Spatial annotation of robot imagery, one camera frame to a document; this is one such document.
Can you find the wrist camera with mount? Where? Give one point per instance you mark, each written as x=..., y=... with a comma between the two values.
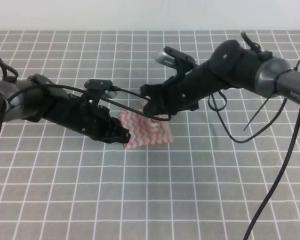
x=177, y=60
x=99, y=88

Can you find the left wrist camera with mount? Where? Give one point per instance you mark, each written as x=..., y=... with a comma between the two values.
x=99, y=88

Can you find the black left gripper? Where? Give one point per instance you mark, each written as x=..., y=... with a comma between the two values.
x=80, y=116

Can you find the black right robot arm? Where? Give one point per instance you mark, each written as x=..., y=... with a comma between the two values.
x=230, y=66

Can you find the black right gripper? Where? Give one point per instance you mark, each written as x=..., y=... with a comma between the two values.
x=178, y=93

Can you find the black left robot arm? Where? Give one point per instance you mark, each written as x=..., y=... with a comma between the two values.
x=37, y=98

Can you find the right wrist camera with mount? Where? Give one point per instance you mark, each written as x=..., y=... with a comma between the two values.
x=177, y=60

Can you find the pink white wavy towel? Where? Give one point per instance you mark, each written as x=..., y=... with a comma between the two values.
x=145, y=131

